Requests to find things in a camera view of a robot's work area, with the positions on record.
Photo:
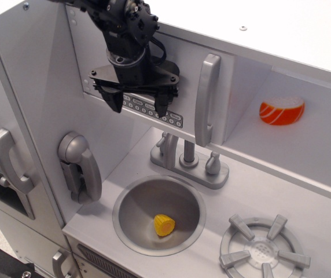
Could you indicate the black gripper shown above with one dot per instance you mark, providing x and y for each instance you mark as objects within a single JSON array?
[{"x": 150, "y": 76}]

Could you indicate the white microwave door with handle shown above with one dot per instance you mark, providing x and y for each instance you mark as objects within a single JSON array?
[{"x": 199, "y": 112}]

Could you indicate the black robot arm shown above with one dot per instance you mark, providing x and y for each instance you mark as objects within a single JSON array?
[{"x": 138, "y": 61}]

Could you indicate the grey toy faucet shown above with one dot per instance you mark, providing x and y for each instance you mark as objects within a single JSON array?
[{"x": 183, "y": 159}]

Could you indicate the round metal sink bowl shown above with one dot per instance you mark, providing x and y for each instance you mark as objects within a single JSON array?
[{"x": 138, "y": 204}]

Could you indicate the yellow toy corn piece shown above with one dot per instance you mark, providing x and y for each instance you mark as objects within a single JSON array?
[{"x": 163, "y": 224}]

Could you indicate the orange salmon sushi toy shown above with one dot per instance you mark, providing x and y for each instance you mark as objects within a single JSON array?
[{"x": 281, "y": 111}]

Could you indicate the grey ice dispenser panel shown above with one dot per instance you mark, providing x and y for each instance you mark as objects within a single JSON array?
[{"x": 15, "y": 199}]

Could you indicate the grey toy stove burner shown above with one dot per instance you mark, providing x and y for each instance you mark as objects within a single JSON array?
[{"x": 260, "y": 247}]

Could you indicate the grey toy wall phone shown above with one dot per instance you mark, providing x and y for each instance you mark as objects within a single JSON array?
[{"x": 80, "y": 169}]

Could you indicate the grey fridge door handle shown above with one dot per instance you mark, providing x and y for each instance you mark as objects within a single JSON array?
[{"x": 23, "y": 184}]

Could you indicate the grey oven door handle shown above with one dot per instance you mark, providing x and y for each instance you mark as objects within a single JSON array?
[{"x": 57, "y": 262}]

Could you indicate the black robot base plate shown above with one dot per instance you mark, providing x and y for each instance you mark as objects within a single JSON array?
[{"x": 12, "y": 267}]

